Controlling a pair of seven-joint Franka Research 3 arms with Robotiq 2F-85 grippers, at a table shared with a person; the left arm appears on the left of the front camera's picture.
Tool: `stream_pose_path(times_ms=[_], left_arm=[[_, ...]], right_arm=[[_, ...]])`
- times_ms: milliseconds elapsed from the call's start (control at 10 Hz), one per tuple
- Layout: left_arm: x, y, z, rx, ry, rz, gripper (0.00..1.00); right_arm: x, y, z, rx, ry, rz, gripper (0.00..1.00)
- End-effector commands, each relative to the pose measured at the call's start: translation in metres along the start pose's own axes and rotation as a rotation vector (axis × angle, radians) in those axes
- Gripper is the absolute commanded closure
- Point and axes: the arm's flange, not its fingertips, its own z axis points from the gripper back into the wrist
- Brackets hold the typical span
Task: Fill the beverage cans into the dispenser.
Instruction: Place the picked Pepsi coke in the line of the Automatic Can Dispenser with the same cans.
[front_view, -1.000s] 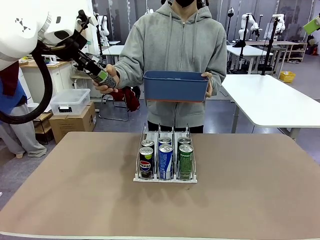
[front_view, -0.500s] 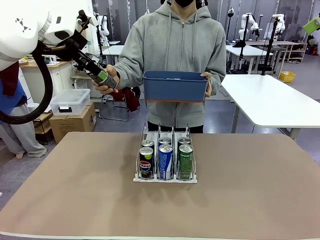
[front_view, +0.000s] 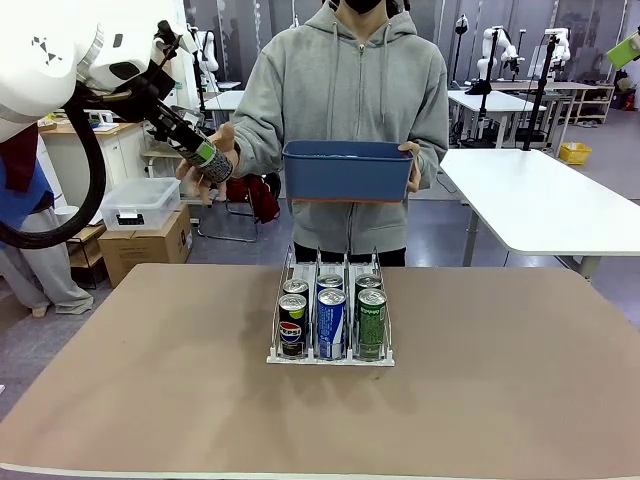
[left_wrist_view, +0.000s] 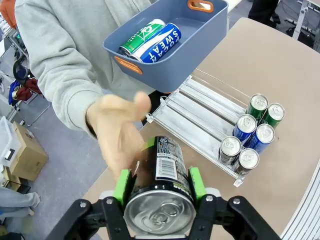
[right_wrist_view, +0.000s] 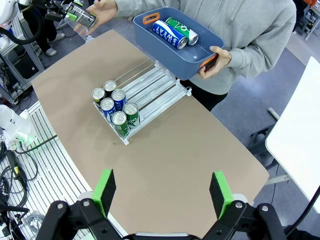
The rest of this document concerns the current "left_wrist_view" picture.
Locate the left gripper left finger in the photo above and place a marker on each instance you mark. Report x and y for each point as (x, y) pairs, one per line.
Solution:
(110, 215)

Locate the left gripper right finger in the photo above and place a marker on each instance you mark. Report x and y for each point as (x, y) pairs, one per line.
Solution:
(220, 217)

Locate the black Pepsi can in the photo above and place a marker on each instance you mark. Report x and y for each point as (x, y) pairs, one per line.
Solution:
(165, 175)
(248, 158)
(230, 146)

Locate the blue Pocari Sweat can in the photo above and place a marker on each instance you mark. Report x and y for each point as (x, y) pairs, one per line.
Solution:
(246, 123)
(265, 132)
(160, 45)

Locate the green Chilsung cider can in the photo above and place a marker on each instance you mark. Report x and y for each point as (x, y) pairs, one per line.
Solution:
(140, 37)
(275, 112)
(258, 102)

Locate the person's right forearm grey sleeve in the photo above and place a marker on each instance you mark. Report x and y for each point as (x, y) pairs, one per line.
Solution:
(72, 100)

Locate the clear plastic can dispenser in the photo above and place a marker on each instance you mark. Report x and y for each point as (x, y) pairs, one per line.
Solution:
(190, 117)

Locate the person's right hand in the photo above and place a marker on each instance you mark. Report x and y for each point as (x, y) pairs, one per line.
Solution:
(115, 130)

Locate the large brown cardboard box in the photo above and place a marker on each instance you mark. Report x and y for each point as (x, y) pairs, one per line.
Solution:
(30, 155)

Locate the clear plastic storage box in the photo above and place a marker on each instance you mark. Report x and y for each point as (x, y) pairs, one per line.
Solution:
(8, 140)

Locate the blue cloth bundle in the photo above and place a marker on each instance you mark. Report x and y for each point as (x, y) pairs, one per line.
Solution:
(13, 92)

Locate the black office chair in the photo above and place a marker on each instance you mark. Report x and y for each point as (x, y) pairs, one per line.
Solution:
(18, 72)

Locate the person in grey hoodie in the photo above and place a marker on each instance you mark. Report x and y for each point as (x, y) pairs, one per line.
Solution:
(62, 32)

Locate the person in black clothes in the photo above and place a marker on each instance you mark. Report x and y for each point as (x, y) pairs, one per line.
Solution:
(262, 10)

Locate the person in orange hoodie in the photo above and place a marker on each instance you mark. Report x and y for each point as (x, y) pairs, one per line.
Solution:
(7, 10)

